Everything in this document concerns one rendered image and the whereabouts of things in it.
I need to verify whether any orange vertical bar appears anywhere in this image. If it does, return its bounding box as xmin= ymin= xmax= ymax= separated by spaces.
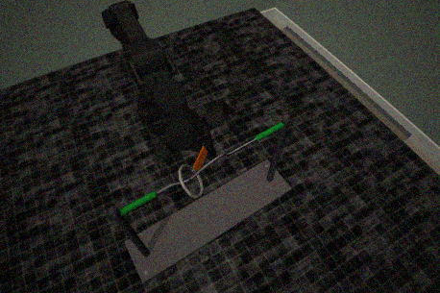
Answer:
xmin=178 ymin=145 xmax=208 ymax=199

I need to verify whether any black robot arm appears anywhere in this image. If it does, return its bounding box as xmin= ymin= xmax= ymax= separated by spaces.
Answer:
xmin=102 ymin=1 xmax=199 ymax=151

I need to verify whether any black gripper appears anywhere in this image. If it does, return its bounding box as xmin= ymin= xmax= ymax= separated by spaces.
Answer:
xmin=154 ymin=100 xmax=230 ymax=160

